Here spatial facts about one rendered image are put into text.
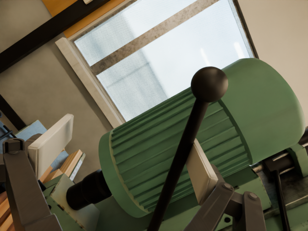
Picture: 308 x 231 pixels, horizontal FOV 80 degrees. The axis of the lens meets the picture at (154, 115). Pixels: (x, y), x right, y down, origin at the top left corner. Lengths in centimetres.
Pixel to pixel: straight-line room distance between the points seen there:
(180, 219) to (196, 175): 21
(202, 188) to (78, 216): 33
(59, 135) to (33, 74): 170
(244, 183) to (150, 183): 16
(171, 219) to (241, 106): 23
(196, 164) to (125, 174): 15
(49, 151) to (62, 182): 28
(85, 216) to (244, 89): 40
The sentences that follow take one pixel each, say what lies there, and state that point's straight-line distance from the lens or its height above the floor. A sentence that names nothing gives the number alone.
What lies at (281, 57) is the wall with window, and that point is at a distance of 195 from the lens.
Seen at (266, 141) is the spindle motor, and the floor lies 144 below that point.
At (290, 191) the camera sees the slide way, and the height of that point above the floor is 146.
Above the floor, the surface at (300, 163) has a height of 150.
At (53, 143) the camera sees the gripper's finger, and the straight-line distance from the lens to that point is 18.
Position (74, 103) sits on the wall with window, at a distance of 178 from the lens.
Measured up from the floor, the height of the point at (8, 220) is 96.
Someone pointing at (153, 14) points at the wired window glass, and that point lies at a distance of 171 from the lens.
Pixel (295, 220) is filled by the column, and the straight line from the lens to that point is 44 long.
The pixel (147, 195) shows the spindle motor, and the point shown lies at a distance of 32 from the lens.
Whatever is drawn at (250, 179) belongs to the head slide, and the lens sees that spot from 37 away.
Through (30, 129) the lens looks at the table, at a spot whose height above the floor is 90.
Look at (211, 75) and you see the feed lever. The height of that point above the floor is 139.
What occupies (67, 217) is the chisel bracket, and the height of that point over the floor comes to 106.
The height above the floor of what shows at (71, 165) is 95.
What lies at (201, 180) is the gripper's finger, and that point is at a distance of 17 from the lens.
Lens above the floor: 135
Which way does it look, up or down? 7 degrees down
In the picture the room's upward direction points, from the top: 61 degrees clockwise
